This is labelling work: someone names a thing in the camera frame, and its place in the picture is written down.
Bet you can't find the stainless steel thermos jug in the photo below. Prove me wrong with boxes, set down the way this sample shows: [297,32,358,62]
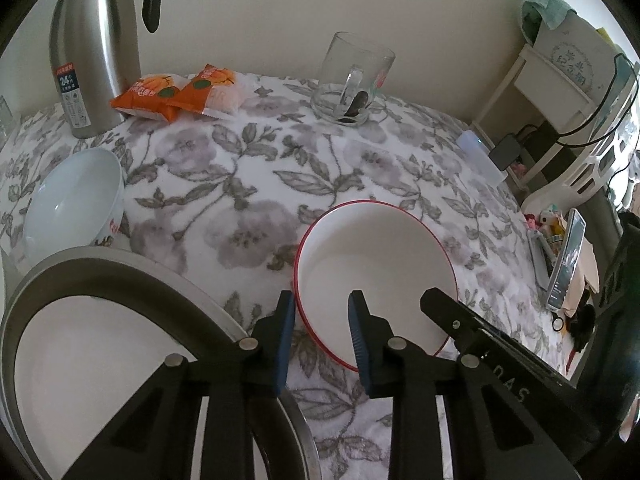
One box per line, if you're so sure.
[49,0,141,139]

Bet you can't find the white shelf unit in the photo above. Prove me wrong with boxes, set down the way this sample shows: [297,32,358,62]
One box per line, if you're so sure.
[472,46,608,200]

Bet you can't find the orange snack packet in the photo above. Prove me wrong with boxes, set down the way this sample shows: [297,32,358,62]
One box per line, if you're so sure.
[168,64,250,117]
[110,74,189,124]

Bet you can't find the left orange snack packet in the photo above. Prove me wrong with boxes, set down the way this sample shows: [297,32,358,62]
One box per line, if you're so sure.
[110,74,189,124]

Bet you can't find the pale blue ceramic bowl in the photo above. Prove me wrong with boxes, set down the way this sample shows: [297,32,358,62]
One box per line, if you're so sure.
[23,148,124,266]

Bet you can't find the black power adapter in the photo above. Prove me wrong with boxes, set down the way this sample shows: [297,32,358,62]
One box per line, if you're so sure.
[488,133,522,171]

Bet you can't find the floral grey tablecloth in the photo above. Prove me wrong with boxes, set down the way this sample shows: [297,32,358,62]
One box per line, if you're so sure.
[1,75,570,479]

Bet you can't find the right orange snack packet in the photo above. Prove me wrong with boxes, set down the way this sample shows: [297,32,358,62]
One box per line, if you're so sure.
[168,64,250,117]

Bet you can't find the white plastic chair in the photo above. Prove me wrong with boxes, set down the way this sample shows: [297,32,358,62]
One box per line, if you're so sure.
[520,53,639,214]

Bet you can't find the red rim strawberry bowl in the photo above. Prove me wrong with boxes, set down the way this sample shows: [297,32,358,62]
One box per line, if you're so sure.
[293,200,458,372]

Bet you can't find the glass mug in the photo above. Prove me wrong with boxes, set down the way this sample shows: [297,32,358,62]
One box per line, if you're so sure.
[310,32,396,126]

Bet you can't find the dark hair clip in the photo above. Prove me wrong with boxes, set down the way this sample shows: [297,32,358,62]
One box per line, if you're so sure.
[340,90,369,124]

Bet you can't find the white power strip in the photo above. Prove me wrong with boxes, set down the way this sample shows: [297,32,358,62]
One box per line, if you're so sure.
[457,130,506,186]

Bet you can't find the large steel basin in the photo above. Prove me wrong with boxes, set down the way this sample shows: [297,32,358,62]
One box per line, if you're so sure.
[1,247,321,479]

